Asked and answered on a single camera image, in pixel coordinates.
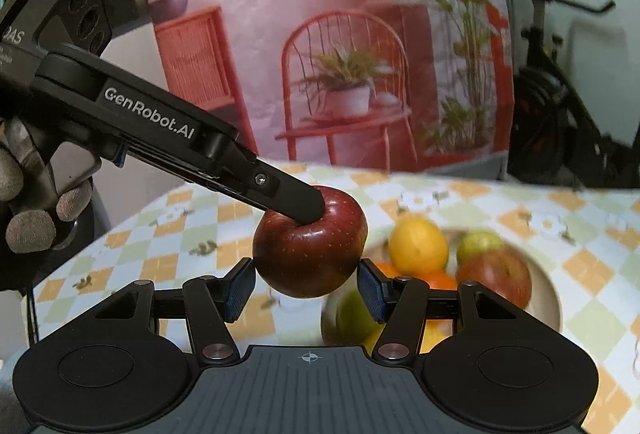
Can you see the pink printed backdrop cloth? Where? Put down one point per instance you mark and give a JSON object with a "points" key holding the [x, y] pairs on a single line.
{"points": [[399, 85]]}

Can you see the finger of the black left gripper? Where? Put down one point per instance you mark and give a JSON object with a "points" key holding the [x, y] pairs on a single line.
{"points": [[269, 188]]}

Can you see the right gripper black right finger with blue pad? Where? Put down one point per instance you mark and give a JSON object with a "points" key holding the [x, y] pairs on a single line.
{"points": [[401, 306]]}

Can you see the beige round plate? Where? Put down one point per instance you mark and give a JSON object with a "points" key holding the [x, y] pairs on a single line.
{"points": [[544, 304]]}

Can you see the large red apple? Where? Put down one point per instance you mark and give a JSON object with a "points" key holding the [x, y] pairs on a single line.
{"points": [[503, 271]]}

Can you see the dark red apple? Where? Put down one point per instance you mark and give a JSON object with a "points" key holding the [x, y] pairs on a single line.
{"points": [[307, 261]]}

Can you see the grey gloved hand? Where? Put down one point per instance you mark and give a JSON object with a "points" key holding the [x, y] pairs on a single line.
{"points": [[45, 186]]}

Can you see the pale green apple behind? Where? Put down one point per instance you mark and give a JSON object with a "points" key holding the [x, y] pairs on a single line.
{"points": [[477, 242]]}

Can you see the orange tangerine beside plate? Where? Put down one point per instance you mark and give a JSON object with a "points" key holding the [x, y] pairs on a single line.
{"points": [[387, 268]]}

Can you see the orange tangerine on plate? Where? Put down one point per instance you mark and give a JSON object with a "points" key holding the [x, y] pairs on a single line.
{"points": [[439, 280]]}

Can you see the large yellow orange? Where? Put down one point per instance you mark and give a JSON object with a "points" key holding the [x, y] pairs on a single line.
{"points": [[434, 332]]}

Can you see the black exercise bike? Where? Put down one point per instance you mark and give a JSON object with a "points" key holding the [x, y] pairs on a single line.
{"points": [[554, 140]]}

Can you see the checkered floral tablecloth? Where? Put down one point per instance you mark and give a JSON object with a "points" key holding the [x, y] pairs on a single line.
{"points": [[585, 242]]}

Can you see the yellow lemon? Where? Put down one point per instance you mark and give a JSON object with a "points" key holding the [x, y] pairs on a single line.
{"points": [[417, 246]]}

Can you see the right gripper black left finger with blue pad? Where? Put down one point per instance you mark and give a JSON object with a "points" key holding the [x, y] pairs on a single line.
{"points": [[211, 303]]}

